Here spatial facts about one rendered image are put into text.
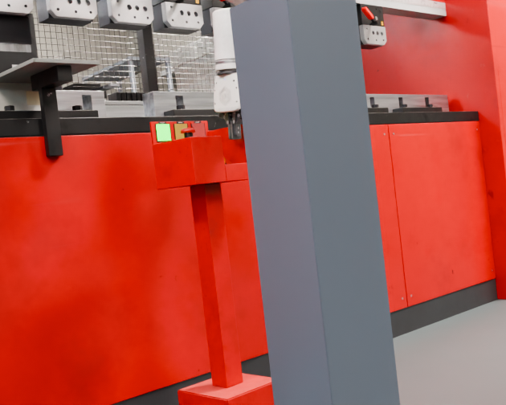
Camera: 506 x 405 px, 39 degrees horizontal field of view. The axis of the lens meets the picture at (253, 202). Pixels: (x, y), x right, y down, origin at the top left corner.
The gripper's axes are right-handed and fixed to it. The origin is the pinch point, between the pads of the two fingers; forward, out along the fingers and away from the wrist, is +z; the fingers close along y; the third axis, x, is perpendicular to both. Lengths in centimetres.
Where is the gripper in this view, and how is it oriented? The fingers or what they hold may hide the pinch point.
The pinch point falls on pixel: (234, 131)
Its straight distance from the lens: 191.9
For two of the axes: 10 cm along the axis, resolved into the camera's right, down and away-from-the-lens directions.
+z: 0.5, 10.0, 0.8
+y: 7.0, 0.2, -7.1
